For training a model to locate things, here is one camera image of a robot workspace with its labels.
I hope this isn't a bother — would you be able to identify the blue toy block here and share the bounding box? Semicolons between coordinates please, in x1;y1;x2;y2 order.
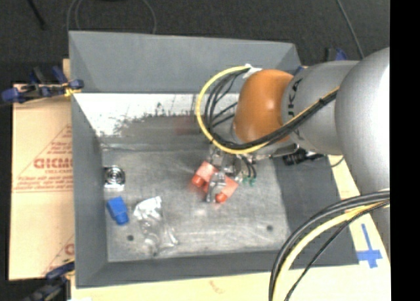
105;196;130;226

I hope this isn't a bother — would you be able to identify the black cylinder on white bracket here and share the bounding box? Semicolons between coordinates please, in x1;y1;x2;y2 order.
282;148;326;167

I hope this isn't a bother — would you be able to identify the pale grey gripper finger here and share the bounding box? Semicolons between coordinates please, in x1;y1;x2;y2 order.
205;172;228;203

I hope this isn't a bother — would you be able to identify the shiny round metal cap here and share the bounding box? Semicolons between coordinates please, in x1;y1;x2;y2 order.
104;165;127;191

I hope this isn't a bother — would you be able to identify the red toy block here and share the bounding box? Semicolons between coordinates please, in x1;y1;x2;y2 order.
191;160;240;205

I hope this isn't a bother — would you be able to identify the clear crumpled plastic packet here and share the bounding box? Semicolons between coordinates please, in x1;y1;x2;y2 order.
132;195;180;257

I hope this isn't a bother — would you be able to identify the brown cardboard board, red print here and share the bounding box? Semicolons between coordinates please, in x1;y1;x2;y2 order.
7;83;76;281

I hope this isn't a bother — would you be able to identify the grey metal bin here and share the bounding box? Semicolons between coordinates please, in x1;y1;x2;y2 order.
68;30;359;288

